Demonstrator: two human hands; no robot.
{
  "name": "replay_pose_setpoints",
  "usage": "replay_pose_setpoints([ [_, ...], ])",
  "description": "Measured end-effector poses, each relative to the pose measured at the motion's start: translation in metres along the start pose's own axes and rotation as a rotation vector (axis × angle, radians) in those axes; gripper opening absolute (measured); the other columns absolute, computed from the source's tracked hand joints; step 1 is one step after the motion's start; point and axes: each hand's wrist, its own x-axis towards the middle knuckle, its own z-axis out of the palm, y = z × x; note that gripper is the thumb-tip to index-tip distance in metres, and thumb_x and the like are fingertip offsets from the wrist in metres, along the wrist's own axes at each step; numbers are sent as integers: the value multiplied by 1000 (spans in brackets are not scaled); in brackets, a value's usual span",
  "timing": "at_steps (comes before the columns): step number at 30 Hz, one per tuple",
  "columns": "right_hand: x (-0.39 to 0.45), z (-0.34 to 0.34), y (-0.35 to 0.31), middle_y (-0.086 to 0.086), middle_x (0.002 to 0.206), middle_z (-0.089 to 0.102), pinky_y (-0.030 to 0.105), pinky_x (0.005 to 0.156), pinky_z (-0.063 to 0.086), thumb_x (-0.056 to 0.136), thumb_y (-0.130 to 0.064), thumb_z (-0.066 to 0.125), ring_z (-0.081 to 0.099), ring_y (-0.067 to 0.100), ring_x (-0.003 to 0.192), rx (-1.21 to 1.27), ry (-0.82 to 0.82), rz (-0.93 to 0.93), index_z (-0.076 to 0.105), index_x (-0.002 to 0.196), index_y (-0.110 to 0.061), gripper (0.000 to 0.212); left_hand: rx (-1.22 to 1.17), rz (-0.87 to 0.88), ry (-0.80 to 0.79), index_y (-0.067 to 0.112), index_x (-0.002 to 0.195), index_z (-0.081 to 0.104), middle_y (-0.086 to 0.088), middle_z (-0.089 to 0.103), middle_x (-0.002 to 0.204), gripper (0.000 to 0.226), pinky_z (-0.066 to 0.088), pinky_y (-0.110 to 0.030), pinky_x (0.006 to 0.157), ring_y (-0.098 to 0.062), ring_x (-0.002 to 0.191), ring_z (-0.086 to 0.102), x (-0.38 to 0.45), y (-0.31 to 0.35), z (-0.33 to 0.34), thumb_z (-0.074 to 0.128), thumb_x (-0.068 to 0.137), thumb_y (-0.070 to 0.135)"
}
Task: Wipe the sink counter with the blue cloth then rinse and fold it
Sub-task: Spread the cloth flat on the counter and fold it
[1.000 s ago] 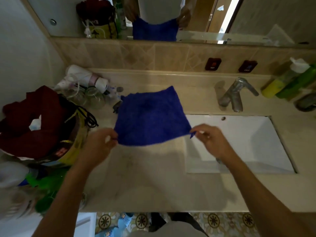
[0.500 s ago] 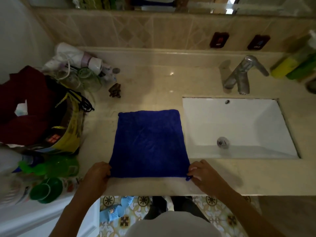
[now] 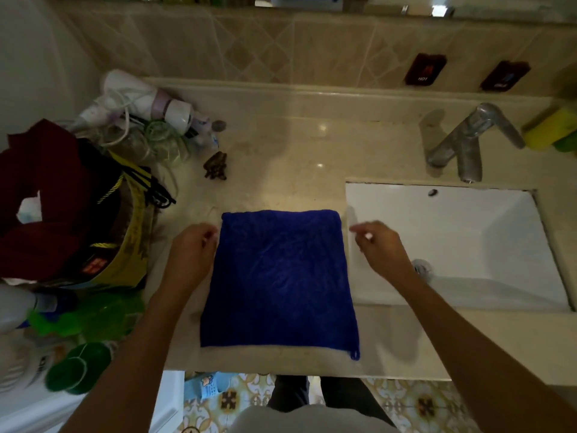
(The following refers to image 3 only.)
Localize person's left hand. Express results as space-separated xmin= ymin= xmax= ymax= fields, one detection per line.
xmin=163 ymin=223 xmax=221 ymax=301

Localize person's right hand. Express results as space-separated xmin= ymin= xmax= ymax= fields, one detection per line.
xmin=349 ymin=220 xmax=418 ymax=289

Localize white rectangular sink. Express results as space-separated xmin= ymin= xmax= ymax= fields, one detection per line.
xmin=344 ymin=180 xmax=576 ymax=313

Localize blue cloth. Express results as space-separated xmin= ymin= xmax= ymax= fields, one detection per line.
xmin=200 ymin=209 xmax=361 ymax=361

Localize person's left forearm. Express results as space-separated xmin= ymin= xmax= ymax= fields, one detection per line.
xmin=58 ymin=286 xmax=199 ymax=433

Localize person's right forearm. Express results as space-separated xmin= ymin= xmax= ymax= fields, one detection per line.
xmin=394 ymin=274 xmax=577 ymax=433

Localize person's dark trousers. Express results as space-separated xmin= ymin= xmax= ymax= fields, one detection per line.
xmin=267 ymin=375 xmax=398 ymax=428

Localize person's white shirt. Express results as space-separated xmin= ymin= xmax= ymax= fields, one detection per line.
xmin=228 ymin=403 xmax=401 ymax=433

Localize yellow black bag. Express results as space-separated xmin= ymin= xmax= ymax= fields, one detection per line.
xmin=40 ymin=139 xmax=159 ymax=292

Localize brown hair claw clip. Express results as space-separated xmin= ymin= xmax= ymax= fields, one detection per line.
xmin=203 ymin=150 xmax=229 ymax=182

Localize green plastic bottle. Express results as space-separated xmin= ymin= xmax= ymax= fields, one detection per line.
xmin=28 ymin=290 xmax=146 ymax=344

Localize chrome faucet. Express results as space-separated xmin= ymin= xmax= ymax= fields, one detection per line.
xmin=426 ymin=102 xmax=527 ymax=185

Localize white blue printed tube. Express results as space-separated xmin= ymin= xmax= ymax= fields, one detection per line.
xmin=188 ymin=111 xmax=221 ymax=150

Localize blue capped bottle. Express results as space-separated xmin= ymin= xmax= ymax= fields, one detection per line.
xmin=17 ymin=288 xmax=78 ymax=331

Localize dark green round lidded jar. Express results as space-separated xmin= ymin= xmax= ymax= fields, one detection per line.
xmin=44 ymin=341 xmax=114 ymax=396

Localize white hair dryer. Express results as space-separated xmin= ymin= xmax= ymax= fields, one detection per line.
xmin=77 ymin=69 xmax=195 ymax=137

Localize dark red towel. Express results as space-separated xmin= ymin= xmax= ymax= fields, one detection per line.
xmin=0 ymin=119 xmax=98 ymax=281

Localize white plastic bag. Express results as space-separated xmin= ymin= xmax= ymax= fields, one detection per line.
xmin=0 ymin=283 xmax=60 ymax=395

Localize yellow bottle white flip cap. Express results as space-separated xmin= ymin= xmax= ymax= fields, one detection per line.
xmin=522 ymin=105 xmax=577 ymax=152

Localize green shampoo bottle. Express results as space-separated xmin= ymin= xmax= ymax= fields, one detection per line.
xmin=553 ymin=130 xmax=577 ymax=154

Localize dark red sign blue symbol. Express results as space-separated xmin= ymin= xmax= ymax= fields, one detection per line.
xmin=479 ymin=60 xmax=532 ymax=93

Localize black cord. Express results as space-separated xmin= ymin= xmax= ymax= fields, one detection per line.
xmin=121 ymin=165 xmax=177 ymax=210

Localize wall mirror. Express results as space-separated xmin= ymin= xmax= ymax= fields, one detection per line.
xmin=52 ymin=0 xmax=577 ymax=24

